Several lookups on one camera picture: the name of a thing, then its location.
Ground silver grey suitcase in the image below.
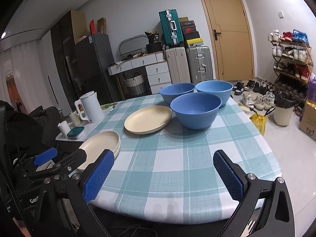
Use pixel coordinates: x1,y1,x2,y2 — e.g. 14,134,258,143
186,45,214,85

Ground white drawer cabinet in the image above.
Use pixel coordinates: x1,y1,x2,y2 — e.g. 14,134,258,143
108,51,171,94

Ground teal lidded white box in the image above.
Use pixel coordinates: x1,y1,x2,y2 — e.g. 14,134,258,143
67,126,85,139

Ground yellow plastic bag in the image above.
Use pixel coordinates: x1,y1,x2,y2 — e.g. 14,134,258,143
250,107,275,136

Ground teal suitcase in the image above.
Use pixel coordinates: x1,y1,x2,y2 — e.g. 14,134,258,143
159,9,184,47

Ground beige suitcase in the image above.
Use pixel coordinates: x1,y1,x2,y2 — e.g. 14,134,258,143
165,47,191,84

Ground blue bowl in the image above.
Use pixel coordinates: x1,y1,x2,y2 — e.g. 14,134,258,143
170,92,222,130
196,80,233,106
159,82,195,105

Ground small white cup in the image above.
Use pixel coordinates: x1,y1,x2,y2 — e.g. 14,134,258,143
58,120,71,137

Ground black refrigerator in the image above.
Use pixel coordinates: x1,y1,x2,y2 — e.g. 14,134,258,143
75,34,121,105

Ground white electric kettle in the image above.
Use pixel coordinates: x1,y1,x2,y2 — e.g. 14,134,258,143
74,91,104,123

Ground teal white checkered tablecloth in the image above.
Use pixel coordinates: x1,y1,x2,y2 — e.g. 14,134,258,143
92,95,282,224

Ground cream plate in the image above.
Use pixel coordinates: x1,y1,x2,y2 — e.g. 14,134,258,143
124,105,172,135
78,131,121,171

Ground wooden door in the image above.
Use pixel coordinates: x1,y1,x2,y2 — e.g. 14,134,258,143
201,0,254,81

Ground cardboard box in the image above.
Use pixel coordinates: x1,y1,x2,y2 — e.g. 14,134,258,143
299,100,316,140

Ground stack of shoe boxes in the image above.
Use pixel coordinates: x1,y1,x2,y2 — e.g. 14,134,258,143
179,17,204,48

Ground white trash bin black bag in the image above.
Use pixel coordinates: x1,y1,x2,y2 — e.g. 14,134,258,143
273,90,297,127

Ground shoe rack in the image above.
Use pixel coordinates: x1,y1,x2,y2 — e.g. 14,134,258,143
268,29,314,102

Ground woven laundry basket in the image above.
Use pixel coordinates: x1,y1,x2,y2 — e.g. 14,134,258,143
124,73,146,96

